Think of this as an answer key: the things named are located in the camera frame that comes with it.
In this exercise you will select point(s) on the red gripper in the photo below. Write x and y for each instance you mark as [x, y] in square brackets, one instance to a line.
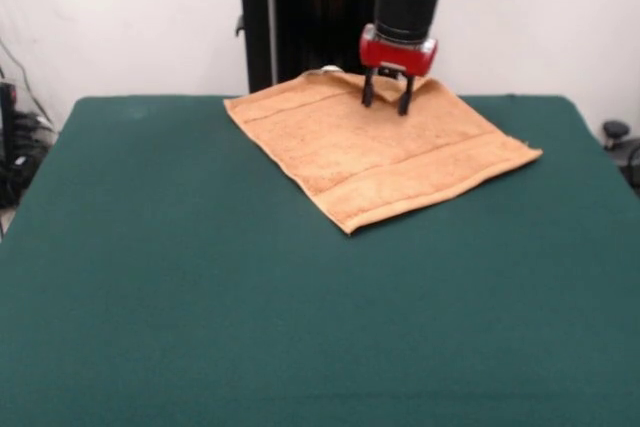
[395, 56]

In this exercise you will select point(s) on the orange terry towel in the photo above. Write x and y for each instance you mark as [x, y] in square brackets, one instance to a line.
[380, 157]

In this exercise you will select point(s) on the black office chair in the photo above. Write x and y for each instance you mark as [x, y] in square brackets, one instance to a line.
[622, 144]

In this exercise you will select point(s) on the dark green table cloth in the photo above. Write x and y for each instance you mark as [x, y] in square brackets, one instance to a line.
[150, 327]

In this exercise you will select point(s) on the black equipment box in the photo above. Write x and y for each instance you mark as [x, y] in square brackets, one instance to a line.
[7, 147]

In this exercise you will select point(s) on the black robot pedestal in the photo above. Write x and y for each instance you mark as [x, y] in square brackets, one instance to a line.
[310, 12]

